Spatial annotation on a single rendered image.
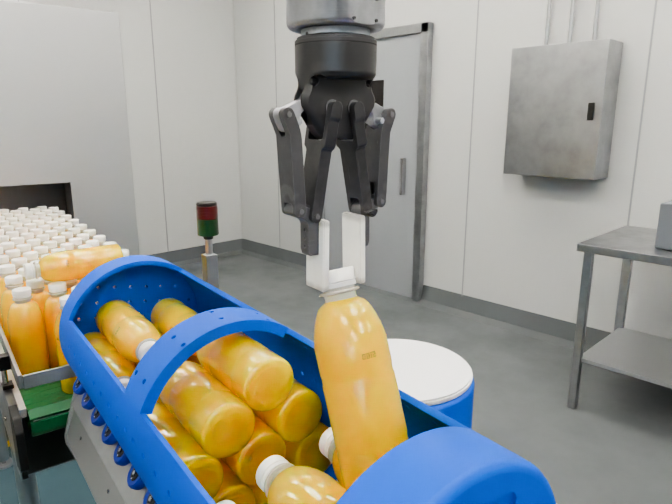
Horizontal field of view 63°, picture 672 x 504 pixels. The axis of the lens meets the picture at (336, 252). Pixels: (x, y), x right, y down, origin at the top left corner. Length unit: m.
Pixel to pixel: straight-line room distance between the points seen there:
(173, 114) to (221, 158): 0.72
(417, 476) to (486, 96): 3.88
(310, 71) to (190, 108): 5.59
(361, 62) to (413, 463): 0.34
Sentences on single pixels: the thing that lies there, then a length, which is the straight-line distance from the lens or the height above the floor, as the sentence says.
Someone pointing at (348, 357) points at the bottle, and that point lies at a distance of 0.52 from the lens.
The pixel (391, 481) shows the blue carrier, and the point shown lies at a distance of 0.46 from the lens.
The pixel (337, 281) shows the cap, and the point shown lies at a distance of 0.53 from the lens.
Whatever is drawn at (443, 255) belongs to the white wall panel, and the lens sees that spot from 4.51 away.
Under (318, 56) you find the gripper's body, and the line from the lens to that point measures 0.50.
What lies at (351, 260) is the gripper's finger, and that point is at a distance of 0.56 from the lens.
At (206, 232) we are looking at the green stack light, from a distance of 1.67.
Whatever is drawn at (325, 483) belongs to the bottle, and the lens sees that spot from 0.56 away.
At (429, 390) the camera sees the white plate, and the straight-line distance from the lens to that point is 1.00.
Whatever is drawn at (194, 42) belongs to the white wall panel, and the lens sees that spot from 6.17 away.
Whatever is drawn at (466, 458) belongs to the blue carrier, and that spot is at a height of 1.23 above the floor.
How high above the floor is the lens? 1.50
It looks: 13 degrees down
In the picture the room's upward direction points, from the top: straight up
